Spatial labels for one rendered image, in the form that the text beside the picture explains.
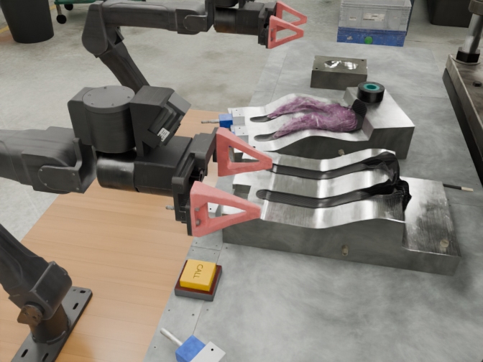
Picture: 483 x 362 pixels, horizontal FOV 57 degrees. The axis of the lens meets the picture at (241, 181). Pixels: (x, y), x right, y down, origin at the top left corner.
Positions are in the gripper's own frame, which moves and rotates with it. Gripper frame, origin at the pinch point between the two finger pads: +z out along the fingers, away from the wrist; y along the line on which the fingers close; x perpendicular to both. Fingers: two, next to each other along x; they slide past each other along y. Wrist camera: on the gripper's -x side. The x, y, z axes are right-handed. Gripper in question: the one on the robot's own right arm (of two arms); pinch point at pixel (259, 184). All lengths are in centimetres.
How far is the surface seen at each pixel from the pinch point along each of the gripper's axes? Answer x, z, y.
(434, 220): 34, 34, 38
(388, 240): 32.1, 23.5, 28.1
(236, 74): 121, -63, 301
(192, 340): 36.1, -10.6, 0.5
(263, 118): 35, -10, 78
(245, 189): 33, -9, 39
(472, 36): 30, 66, 156
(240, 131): 32, -15, 64
